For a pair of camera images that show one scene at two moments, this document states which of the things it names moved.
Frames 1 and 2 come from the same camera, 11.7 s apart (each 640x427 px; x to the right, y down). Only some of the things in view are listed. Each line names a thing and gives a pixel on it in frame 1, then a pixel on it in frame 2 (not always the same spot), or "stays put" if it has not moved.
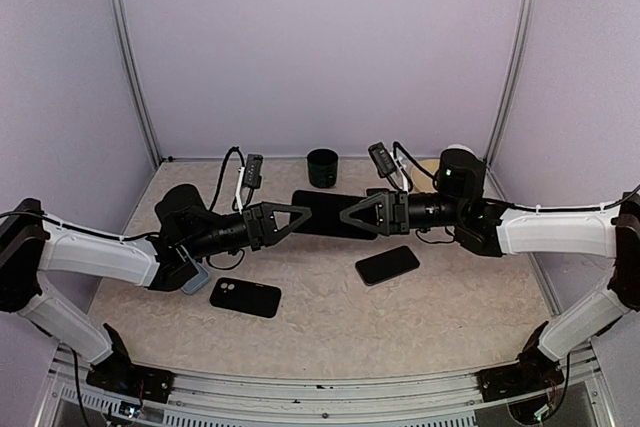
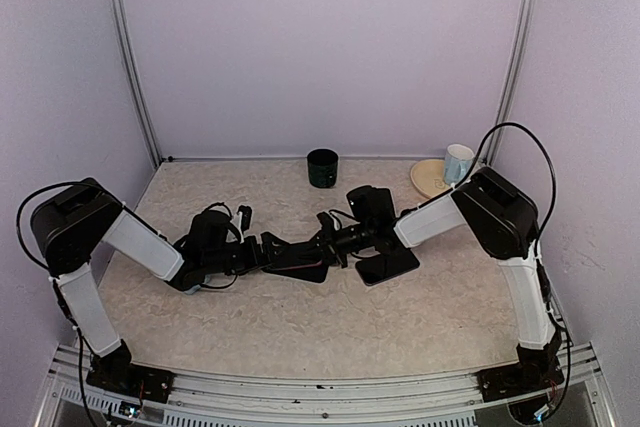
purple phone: x=386 y=265 stays put
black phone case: x=245 y=296 to x=315 y=271
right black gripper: x=392 y=213 to x=330 y=250
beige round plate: x=422 y=182 stays put
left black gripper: x=265 y=223 to x=256 y=257
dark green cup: x=322 y=167 stays put
